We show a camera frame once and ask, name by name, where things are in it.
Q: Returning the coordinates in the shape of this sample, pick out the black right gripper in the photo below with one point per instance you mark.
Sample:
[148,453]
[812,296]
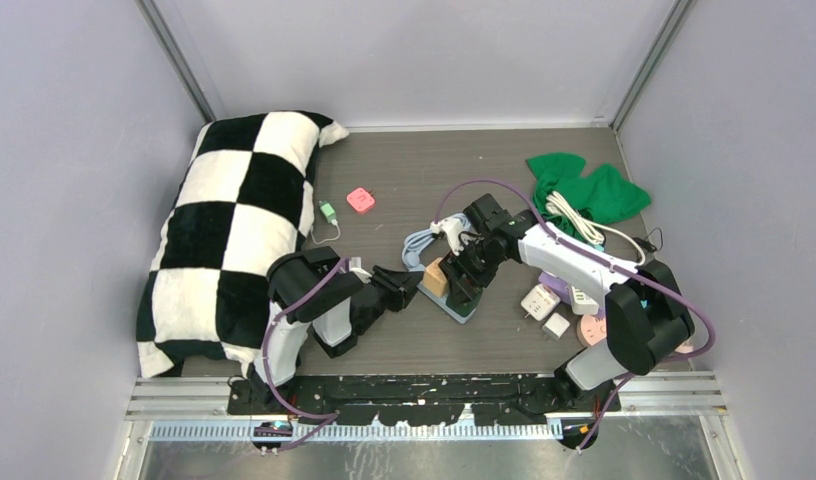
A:
[454,267]

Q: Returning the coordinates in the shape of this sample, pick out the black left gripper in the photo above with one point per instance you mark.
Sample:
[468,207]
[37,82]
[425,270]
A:
[400,284]

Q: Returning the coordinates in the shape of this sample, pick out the dark green cube adapter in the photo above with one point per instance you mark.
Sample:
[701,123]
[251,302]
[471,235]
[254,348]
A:
[464,303]

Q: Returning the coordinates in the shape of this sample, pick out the orange cube adapter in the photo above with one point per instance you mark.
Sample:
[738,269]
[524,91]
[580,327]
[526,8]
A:
[434,279]

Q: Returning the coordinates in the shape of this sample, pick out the light blue power strip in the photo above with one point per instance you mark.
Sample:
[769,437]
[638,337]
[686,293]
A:
[442,304]

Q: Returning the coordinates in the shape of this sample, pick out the white tiger cube socket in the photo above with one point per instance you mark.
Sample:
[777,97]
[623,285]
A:
[540,302]

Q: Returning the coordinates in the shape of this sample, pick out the pink small plug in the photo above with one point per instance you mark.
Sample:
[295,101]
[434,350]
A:
[360,200]

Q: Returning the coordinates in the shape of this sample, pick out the light green small plug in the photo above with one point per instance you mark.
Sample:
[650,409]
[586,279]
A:
[330,216]

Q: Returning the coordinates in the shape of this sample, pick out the white charger plug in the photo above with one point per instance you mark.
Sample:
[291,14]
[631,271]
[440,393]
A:
[555,326]

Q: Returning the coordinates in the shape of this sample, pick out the white power strip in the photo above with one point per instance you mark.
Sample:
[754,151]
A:
[581,303]

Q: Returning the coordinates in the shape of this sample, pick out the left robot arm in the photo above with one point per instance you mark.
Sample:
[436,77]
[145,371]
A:
[317,291]

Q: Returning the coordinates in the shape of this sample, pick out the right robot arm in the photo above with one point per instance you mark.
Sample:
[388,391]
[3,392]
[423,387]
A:
[645,318]

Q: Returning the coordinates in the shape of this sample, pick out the pink round socket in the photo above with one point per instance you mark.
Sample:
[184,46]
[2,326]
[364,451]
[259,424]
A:
[591,330]

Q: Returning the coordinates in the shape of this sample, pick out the purple power strip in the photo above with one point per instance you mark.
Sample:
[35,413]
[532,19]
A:
[557,285]

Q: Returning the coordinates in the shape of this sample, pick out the green cloth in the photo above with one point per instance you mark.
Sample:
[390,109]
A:
[603,196]

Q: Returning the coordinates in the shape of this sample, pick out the black white checkered pillow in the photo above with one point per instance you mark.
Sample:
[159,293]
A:
[247,199]

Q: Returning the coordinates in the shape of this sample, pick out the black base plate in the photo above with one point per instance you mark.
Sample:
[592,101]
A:
[417,400]

